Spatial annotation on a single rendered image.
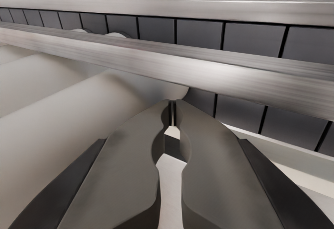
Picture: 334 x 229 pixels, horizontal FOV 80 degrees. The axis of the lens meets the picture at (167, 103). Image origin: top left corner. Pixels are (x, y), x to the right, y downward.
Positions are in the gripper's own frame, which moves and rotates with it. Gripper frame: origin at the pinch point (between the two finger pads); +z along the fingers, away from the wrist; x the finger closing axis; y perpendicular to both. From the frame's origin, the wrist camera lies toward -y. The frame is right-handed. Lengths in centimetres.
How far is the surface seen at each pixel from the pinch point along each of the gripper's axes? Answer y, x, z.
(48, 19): -2.9, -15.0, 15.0
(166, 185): 17.3, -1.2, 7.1
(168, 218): 25.4, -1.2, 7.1
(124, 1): -4.9, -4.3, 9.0
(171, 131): 4.2, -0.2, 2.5
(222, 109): 3.1, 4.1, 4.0
